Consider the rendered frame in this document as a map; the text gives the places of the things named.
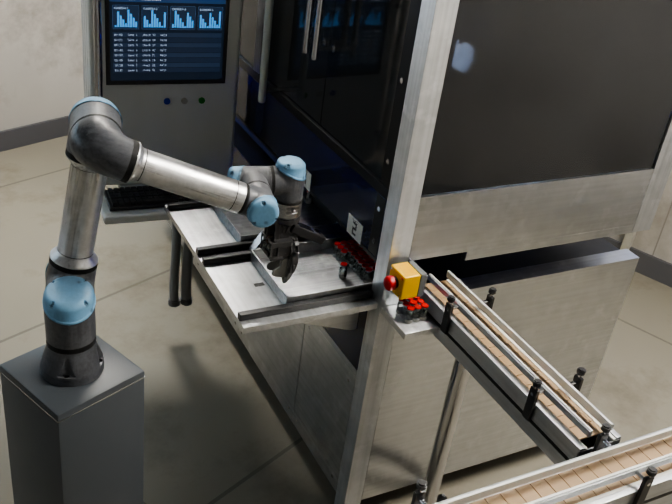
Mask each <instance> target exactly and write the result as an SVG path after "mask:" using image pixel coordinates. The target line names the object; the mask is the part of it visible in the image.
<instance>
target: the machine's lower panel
mask: <svg viewBox="0 0 672 504"><path fill-rule="evenodd" d="M638 260H639V257H638V256H637V255H635V254H634V253H632V252H631V251H629V250H628V249H622V250H616V251H611V252H605V253H600V254H594V255H589V256H583V257H578V258H572V259H566V260H561V261H555V262H550V263H544V264H539V265H533V266H528V267H522V268H516V269H511V270H505V271H500V272H494V273H489V274H483V275H478V276H472V277H466V278H461V279H459V280H461V281H462V282H463V283H464V284H465V285H466V286H467V287H468V288H469V289H470V290H471V291H472V292H473V293H474V294H475V295H477V296H478V297H479V298H480V299H481V300H486V297H487V294H489V292H488V290H489V288H490V287H494V288H496V290H497V291H496V294H494V295H493V297H494V298H495V300H494V303H493V307H492V310H493V311H494V312H495V313H496V314H497V315H498V316H499V317H500V318H501V319H502V320H503V321H504V322H505V323H506V324H508V325H509V326H510V327H511V328H512V329H513V330H514V331H515V332H516V333H517V334H518V335H519V336H520V337H521V338H523V339H524V340H525V341H526V342H527V343H528V344H529V345H530V346H531V347H532V348H533V349H534V350H535V351H536V352H538V353H539V354H540V355H541V356H542V357H543V358H544V359H545V360H546V361H547V362H548V363H549V364H550V365H551V366H552V367H554V368H555V369H556V370H557V371H558V372H559V373H560V374H561V375H562V376H563V377H564V378H565V379H566V380H567V381H569V382H571V381H573V378H574V375H575V374H577V373H576V371H577V368H578V367H583V368H585V369H586V374H585V375H584V376H581V377H582V378H583V379H584V381H583V384H582V387H581V389H580V393H581V394H582V395H583V396H585V397H586V398H587V399H588V398H589V395H590V392H591V390H592V387H593V384H594V381H595V379H596V376H597V373H598V370H599V368H600V365H601V362H602V359H603V357H604V354H605V351H606V348H607V346H608V343H609V340H610V337H611V335H612V332H613V329H614V326H615V324H616V321H617V318H618V315H619V313H620V310H621V307H622V304H623V302H624V299H625V296H626V293H627V291H628V288H629V285H630V282H631V280H632V277H633V274H634V271H635V269H636V266H637V263H638ZM192 262H193V264H194V265H195V267H196V268H197V270H198V272H199V273H200V275H201V277H202V278H203V280H204V281H205V283H206V285H207V286H208V288H209V289H210V291H211V293H212V294H213V296H214V297H215V299H216V301H217V302H218V304H219V305H220V307H221V309H222V310H223V312H224V313H225V315H226V317H227V318H228V320H229V321H230V323H231V325H232V326H233V328H234V329H235V331H236V333H237V334H238V336H239V337H240V339H241V341H242V342H243V344H244V345H245V347H246V349H247V350H248V352H249V353H250V355H251V357H252V358H253V360H254V362H255V363H256V365H257V366H258V368H259V370H260V371H261V373H262V374H263V376H264V378H265V379H266V381H267V382H268V384H269V386H270V387H271V389H272V390H273V392H274V394H275V395H276V397H277V398H278V400H279V402H280V403H281V405H282V406H283V408H284V410H285V411H286V413H287V414H288V416H289V418H290V419H291V421H292V422H293V424H294V426H295V427H296V429H297V430H298V432H299V434H300V435H301V437H302V438H303V440H304V442H305V443H306V445H307V447H308V448H309V450H310V451H311V453H312V455H313V456H314V458H315V459H316V461H317V463H318V464H319V466H320V467H321V469H322V471H323V472H324V474H325V475H326V477H327V479H328V480H329V482H330V483H331V485H332V487H333V488H334V490H335V491H336V490H337V484H338V478H339V473H340V467H341V461H342V455H343V450H344V444H345V438H346V433H347V427H348V421H349V415H350V410H351V404H352V398H353V392H354V387H355V381H356V375H357V370H356V369H355V367H354V366H353V365H352V363H351V362H350V361H349V359H348V358H347V357H346V356H345V354H344V353H343V352H342V350H341V349H340V348H339V346H338V345H337V344H336V343H335V341H334V340H333V339H332V337H331V336H330V335H329V333H328V332H327V331H326V330H325V328H324V327H323V326H317V325H311V324H304V323H300V324H295V325H290V326H284V327H279V328H274V329H268V330H263V331H258V332H253V333H247V334H243V333H242V332H241V330H240V328H239V327H238V325H237V324H236V322H235V320H234V319H233V317H232V316H231V314H230V313H229V311H228V309H227V308H226V306H225V305H224V303H223V301H222V300H221V298H220V297H219V295H218V294H217V292H216V290H215V289H214V287H213V286H212V284H211V282H210V281H209V279H208V278H207V276H206V275H205V273H204V271H203V270H202V268H201V267H200V265H199V264H198V262H197V260H196V259H195V257H194V256H193V261H192ZM454 360H455V357H454V356H453V355H452V354H451V353H450V352H449V351H448V350H447V349H446V348H445V346H444V345H443V344H442V343H441V342H440V341H439V340H438V339H437V338H436V337H435V336H434V335H433V334H429V335H425V336H420V337H415V338H411V339H406V340H404V339H403V338H402V337H401V336H400V335H399V333H398V332H397V331H396V330H395V331H394V336H393V341H392V346H391V351H390V356H389V361H388V366H387V371H386V376H385V381H384V386H383V391H382V397H381V402H380V407H379V412H378V417H377V422H376V427H375V432H374V437H373V442H372V447H371V452H370V457H369V462H368V467H367V473H366V478H365V483H364V488H363V493H362V498H361V500H363V499H366V498H369V497H373V496H376V495H379V494H382V493H386V492H389V491H392V490H395V489H399V488H402V487H405V486H408V485H412V484H415V483H417V481H418V480H420V479H423V480H425V477H426V473H427V469H428V465H429V461H430V457H431V453H432V449H433V445H434V441H435V437H436V433H437V429H438V425H439V421H440V416H441V412H442V408H443V404H444V400H445V396H446V392H447V388H448V384H449V380H450V376H451V372H452V368H453V364H454ZM535 446H537V445H536V444H535V443H534V442H533V441H532V440H531V438H530V437H529V436H528V435H527V434H526V433H525V432H524V431H523V430H522V429H521V428H520V427H519V426H518V425H517V423H516V422H515V421H514V420H513V419H512V418H511V417H510V416H509V415H508V414H507V413H506V412H505V411H504V410H503V409H502V407H501V406H500V405H499V404H498V403H497V402H496V401H495V400H494V399H493V398H492V397H491V396H490V395H489V394H488V392H487V391H486V390H485V389H484V388H483V387H482V386H481V385H480V384H479V383H478V382H477V381H476V380H475V379H474V377H473V376H472V375H471V374H470V376H469V380H468V383H467V387H466V391H465V395H464V399H463V402H462V406H461V410H460V414H459V418H458V421H457V425H456V429H455V433H454V437H453V440H452V444H451V448H450V452H449V456H448V459H447V463H446V467H445V471H444V474H447V473H451V472H454V471H457V470H460V469H464V468H467V467H470V466H473V465H477V464H480V463H483V462H486V461H490V460H493V459H496V458H499V457H503V456H506V455H509V454H512V453H516V452H519V451H522V450H525V449H529V448H532V447H535ZM444 474H443V475H444Z"/></svg>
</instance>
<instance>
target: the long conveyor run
mask: <svg viewBox="0 0 672 504"><path fill-rule="evenodd" d="M611 429H612V427H611V425H610V424H608V423H603V424H602V426H601V430H602V431H603V432H602V433H599V434H598V437H597V439H596V442H595V445H594V447H593V450H592V452H591V453H588V454H585V455H582V456H579V457H576V458H573V459H569V460H566V461H563V462H560V463H557V464H554V465H551V466H548V467H545V468H542V469H539V470H536V471H533V472H529V473H526V474H523V475H520V476H517V477H514V478H511V479H508V480H505V481H502V482H499V483H496V484H492V485H489V486H486V487H483V488H480V489H477V490H474V491H471V492H468V493H465V494H462V495H459V496H456V497H452V498H449V499H446V500H443V501H440V502H437V503H434V504H671V503H672V426H671V427H668V428H665V429H662V430H659V431H656V432H653V433H650V434H646V435H643V436H640V437H637V438H634V439H631V440H628V441H625V442H622V443H619V444H616V445H613V446H612V445H611V444H610V443H609V442H608V441H607V438H608V436H609V433H610V431H611ZM605 445H606V446H607V447H606V448H604V446H605ZM427 485H428V484H427V482H426V481H425V480H423V479H420V480H418V481H417V483H416V488H417V489H418V490H416V491H414V493H413V498H412V502H411V504H427V503H426V502H425V500H424V499H425V495H426V489H427Z"/></svg>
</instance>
